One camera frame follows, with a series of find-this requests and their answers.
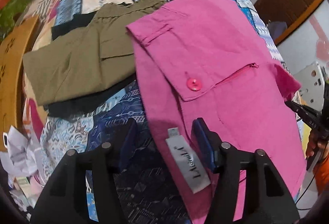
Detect person's right hand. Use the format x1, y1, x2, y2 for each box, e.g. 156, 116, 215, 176
306, 130, 328, 160

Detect yellow wooden board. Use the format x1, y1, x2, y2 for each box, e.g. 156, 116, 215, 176
0, 16, 40, 152

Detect crumpled white paper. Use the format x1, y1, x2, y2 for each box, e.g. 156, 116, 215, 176
1, 126, 46, 185

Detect pink pants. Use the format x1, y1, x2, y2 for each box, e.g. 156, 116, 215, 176
127, 0, 306, 223

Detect olive green folded pants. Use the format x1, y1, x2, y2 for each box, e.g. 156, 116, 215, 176
23, 0, 165, 105

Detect patchwork patterned bedsheet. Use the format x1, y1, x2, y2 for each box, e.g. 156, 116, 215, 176
21, 0, 307, 224

